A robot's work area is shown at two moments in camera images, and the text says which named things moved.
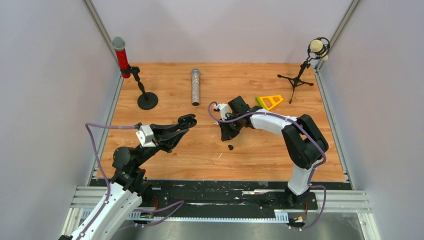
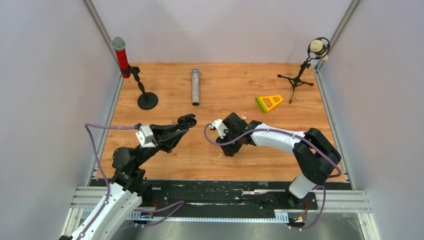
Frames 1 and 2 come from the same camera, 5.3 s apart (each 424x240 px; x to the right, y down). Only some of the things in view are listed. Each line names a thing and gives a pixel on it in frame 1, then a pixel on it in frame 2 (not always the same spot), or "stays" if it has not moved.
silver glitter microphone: [195, 76] stays
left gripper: [163, 138] stays
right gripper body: [232, 129] → [232, 148]
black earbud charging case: [187, 121] stays
